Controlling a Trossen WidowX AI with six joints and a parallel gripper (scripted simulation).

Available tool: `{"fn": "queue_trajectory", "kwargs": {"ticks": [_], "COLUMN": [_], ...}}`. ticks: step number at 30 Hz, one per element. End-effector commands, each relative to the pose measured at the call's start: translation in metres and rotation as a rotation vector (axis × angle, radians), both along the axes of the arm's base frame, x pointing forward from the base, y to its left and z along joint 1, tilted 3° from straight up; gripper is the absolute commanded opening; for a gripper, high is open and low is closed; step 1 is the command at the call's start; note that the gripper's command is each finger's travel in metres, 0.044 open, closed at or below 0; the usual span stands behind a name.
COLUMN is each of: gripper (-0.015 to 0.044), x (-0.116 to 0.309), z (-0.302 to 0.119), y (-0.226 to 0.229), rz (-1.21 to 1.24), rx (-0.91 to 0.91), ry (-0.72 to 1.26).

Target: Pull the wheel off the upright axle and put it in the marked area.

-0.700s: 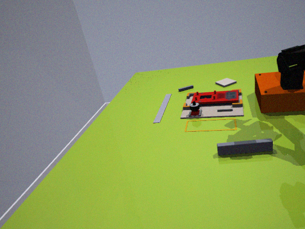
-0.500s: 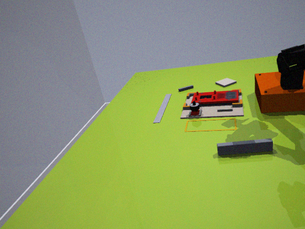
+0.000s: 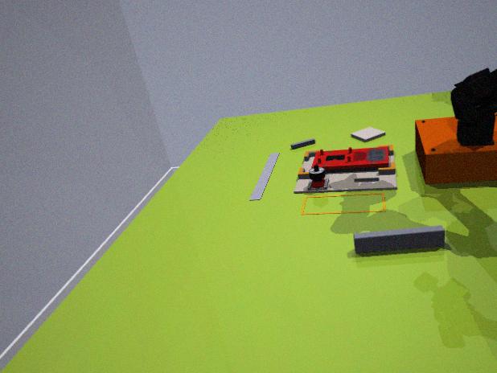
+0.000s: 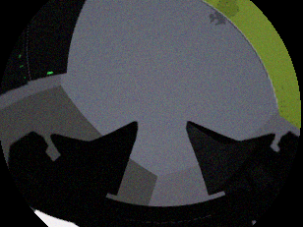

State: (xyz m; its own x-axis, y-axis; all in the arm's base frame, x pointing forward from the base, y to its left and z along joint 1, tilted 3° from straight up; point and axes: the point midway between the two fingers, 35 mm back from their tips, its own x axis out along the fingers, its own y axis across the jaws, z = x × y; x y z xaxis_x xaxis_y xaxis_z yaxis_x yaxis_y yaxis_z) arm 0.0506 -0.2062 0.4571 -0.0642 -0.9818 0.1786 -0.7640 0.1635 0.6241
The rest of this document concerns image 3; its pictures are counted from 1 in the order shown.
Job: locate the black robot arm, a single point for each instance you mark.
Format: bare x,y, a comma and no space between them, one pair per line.
476,124

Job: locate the white flat square plate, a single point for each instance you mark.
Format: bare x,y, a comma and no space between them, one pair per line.
368,134

